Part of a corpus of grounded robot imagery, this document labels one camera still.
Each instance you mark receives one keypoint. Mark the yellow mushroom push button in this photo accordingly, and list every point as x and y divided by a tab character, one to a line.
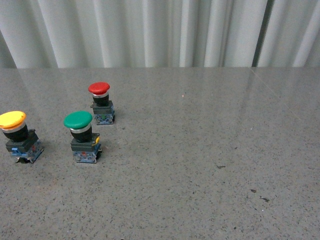
23	143

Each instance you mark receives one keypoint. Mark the red mushroom push button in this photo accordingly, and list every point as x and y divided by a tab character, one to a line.
102	106

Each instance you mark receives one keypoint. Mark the green mushroom push button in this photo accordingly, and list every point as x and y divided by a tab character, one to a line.
85	145

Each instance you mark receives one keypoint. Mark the white pleated curtain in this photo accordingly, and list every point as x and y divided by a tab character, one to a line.
159	33

